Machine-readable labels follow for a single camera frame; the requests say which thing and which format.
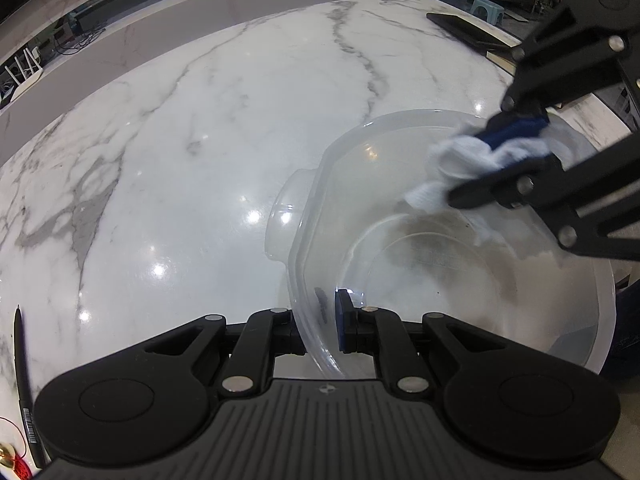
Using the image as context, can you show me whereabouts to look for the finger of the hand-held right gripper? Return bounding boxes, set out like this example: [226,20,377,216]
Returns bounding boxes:
[445,152,640,262]
[477,25,640,153]

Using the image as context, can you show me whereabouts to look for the black soundbar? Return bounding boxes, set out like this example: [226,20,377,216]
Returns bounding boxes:
[74,0,153,32]

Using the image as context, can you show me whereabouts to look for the white router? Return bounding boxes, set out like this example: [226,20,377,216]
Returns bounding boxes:
[4,46,45,93]

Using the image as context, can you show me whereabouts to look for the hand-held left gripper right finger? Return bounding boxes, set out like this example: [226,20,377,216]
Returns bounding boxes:
[334,288,507,396]

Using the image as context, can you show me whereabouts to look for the red string gold charm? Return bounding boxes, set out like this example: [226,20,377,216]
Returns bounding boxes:
[0,416,32,480]

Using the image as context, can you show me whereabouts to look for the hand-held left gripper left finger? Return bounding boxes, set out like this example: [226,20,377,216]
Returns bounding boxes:
[142,308,307,396]

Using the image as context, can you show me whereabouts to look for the clear plastic bowl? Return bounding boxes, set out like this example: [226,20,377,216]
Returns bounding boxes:
[267,109,617,382]

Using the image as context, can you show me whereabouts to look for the teal plastic stool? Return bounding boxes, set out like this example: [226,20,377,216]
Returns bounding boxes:
[471,0,506,24]

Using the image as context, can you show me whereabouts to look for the black smartphone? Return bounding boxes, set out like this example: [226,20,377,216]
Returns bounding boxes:
[426,11,507,52]

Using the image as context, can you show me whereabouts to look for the dark notebook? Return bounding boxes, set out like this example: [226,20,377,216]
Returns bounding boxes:
[484,49,516,75]

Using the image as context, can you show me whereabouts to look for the white low cabinet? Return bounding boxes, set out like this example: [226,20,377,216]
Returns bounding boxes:
[0,0,367,128]

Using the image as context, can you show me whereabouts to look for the black pen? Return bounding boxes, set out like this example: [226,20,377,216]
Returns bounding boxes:
[13,304,47,469]

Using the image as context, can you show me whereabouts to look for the white cloth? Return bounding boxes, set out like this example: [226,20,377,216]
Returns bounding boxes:
[404,122,571,248]

